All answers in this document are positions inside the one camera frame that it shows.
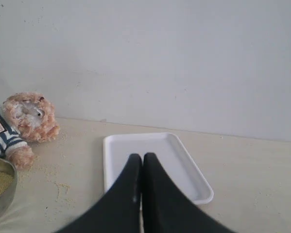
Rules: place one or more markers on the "round metal bowl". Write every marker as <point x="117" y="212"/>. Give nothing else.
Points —
<point x="7" y="196"/>

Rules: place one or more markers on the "beige teddy bear striped sweater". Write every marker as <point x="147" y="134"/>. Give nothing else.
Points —
<point x="25" y="117"/>

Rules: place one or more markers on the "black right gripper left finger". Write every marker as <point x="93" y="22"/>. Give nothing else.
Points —
<point x="117" y="211"/>

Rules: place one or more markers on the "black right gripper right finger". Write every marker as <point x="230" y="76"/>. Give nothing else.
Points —
<point x="166" y="209"/>

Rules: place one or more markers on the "white rectangular plastic tray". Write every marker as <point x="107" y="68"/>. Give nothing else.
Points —
<point x="171" y="153"/>

